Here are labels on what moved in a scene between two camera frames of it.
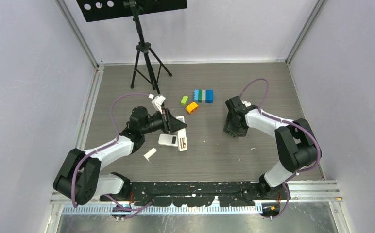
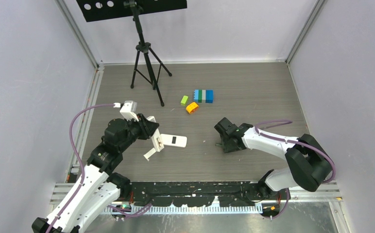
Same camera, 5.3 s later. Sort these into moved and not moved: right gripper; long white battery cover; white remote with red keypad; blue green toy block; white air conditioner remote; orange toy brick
Moved: white air conditioner remote; right gripper
Not moved: long white battery cover; blue green toy block; orange toy brick; white remote with red keypad
